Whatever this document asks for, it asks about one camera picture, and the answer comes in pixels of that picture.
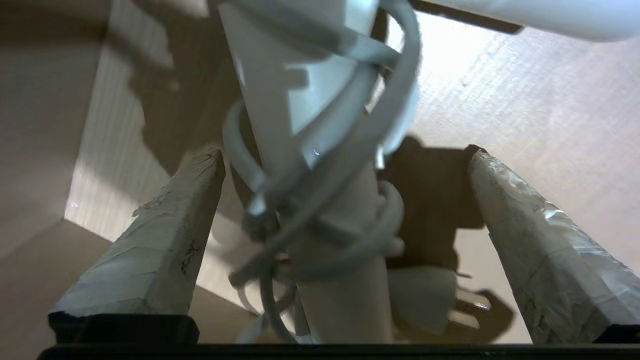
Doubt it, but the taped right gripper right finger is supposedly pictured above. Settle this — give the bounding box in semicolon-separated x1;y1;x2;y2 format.
467;146;640;345

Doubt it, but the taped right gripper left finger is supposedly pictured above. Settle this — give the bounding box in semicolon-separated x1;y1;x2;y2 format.
48;147;226;319

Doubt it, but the beige wooden drawer front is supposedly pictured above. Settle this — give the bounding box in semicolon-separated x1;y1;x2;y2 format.
0;0;640;345

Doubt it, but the white hair dryer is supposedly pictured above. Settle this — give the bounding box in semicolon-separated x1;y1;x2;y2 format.
217;0;640;345

